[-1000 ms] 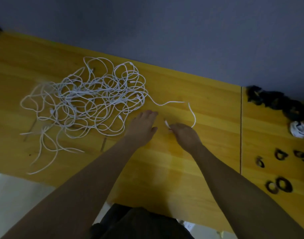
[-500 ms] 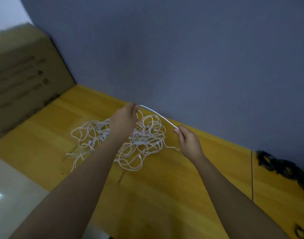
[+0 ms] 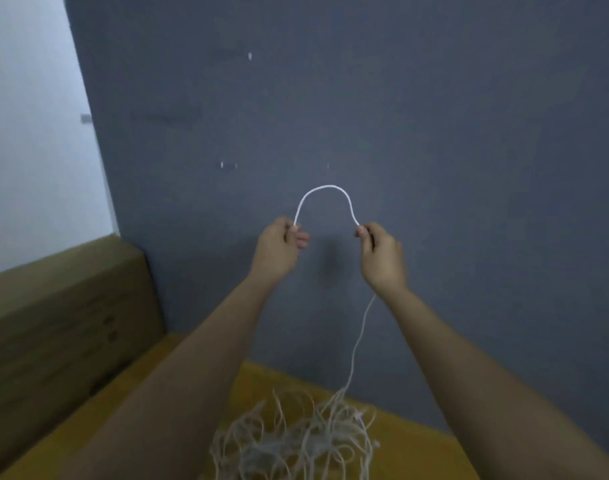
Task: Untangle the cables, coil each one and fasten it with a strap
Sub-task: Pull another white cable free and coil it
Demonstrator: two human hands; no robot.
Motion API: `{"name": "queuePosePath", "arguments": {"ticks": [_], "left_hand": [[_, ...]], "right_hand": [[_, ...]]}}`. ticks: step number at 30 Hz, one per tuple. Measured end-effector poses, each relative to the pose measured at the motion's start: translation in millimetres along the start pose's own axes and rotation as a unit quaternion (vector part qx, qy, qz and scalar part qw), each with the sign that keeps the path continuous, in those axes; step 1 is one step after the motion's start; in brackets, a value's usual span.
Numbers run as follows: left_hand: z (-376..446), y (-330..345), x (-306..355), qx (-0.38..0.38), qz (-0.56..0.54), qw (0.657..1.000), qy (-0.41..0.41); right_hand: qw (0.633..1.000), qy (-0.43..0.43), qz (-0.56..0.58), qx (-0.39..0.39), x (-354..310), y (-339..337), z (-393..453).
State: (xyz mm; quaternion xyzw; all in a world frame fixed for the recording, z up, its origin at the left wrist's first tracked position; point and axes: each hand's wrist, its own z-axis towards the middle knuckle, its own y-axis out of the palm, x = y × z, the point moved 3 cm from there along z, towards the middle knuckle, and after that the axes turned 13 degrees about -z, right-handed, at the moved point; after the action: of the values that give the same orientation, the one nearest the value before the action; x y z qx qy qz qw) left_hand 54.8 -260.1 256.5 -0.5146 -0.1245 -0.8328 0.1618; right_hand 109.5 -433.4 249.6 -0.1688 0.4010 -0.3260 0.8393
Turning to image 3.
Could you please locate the plain brown cardboard box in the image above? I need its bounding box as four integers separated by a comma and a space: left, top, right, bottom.
0, 233, 169, 478

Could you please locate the person's right hand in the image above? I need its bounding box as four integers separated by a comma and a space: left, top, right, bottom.
354, 221, 412, 302

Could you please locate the tangle of white cables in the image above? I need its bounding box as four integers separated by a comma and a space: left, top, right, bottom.
205, 387, 382, 480

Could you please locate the person's right forearm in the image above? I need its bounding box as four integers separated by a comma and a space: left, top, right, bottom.
384, 283, 609, 480

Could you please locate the person's left forearm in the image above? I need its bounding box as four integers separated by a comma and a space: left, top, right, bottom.
59, 273, 276, 480

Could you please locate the person's left hand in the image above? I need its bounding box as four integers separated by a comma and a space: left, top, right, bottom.
247, 215, 312, 290

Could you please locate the single white cable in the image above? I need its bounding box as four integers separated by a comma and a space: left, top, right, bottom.
291, 183, 378, 398

